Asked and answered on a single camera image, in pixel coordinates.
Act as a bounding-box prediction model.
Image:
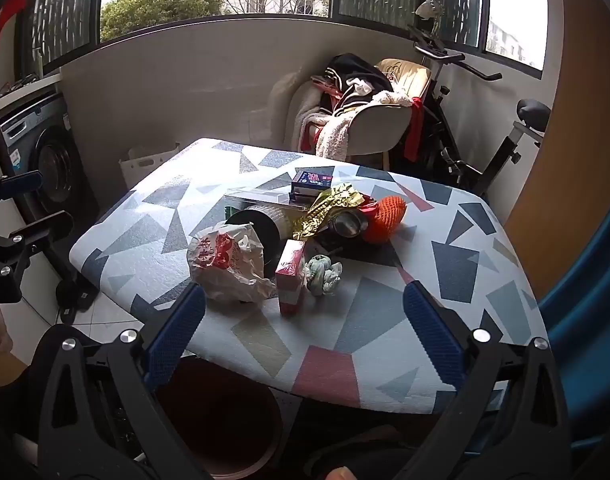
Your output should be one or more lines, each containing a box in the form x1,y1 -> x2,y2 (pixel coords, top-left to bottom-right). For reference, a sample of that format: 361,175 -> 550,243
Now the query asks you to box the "orange foam fruit net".
362,195 -> 410,244

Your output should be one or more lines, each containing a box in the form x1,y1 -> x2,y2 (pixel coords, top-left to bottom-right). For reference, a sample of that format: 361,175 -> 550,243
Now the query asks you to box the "crumpled white green tissue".
303,254 -> 344,296

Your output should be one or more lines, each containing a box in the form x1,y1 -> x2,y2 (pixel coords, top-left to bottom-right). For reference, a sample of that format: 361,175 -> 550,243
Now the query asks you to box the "red cloth strip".
404,99 -> 427,162

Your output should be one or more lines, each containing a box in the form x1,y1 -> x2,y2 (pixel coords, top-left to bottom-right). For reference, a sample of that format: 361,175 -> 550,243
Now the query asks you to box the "white plastic basket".
118,142 -> 182,192

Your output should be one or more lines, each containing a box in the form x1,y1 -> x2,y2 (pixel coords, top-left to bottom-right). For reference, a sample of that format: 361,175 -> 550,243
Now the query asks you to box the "white red printed plastic bag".
186,223 -> 279,304

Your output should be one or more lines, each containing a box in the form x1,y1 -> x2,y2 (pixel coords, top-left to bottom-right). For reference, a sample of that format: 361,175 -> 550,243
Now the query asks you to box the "crumpled gold foil wrapper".
291,183 -> 369,242

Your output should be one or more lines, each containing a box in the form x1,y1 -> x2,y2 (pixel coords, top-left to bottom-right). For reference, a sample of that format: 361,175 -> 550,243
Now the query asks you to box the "black exercise bike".
407,25 -> 553,202

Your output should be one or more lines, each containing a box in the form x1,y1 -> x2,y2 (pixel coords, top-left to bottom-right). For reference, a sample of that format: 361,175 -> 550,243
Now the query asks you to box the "clear plastic case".
224,185 -> 322,211

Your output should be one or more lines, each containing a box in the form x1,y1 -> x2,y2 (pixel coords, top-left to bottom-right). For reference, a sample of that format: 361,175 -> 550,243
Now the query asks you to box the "beige chair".
285,57 -> 436,171

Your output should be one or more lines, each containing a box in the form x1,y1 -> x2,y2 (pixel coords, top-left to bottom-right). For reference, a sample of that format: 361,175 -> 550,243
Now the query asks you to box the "crushed red drink can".
330,195 -> 382,239

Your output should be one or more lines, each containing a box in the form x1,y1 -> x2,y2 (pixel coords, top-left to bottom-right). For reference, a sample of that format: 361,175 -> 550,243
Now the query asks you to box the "grey washing machine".
0,92 -> 102,281

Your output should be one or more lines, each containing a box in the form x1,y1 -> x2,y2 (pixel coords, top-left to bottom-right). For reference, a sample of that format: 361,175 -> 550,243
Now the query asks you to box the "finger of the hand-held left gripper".
0,210 -> 76,306
0,170 -> 44,211

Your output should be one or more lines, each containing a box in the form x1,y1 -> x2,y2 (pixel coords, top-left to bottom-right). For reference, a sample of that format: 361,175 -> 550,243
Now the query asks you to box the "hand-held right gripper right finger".
402,280 -> 572,480

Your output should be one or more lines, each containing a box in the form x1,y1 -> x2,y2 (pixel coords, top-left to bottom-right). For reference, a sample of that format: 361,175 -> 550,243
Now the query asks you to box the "wooden board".
504,0 -> 610,302

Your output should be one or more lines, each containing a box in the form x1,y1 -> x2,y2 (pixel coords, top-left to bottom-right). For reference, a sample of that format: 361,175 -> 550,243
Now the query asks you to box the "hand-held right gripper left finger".
35,282 -> 221,480

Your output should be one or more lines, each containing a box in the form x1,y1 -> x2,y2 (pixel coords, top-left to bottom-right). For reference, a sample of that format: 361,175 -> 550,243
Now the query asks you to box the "dark jacket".
310,53 -> 397,117

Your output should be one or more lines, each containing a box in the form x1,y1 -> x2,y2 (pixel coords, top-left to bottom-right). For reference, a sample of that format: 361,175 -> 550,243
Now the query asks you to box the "green tree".
100,0 -> 226,43

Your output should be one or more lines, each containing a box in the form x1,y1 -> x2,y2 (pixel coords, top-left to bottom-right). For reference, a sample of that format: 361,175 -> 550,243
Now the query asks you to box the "white fleece blanket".
292,85 -> 416,161

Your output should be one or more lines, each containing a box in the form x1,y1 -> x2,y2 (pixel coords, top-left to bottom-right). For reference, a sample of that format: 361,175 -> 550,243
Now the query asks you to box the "small blue box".
290,169 -> 334,204

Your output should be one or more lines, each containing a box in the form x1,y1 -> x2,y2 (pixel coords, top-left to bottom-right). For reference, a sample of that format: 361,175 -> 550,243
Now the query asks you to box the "blue curved panel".
535,175 -> 610,461

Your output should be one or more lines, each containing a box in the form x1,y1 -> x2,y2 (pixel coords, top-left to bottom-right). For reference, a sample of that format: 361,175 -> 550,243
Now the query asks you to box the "brown round waste bin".
155,360 -> 286,479

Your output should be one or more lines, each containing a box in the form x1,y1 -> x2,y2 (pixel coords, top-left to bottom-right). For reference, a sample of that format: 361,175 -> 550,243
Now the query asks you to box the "pink paper carton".
275,240 -> 307,317

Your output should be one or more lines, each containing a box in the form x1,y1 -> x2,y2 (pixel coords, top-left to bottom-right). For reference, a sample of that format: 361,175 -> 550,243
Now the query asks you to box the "black roll with white wrap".
224,202 -> 292,281

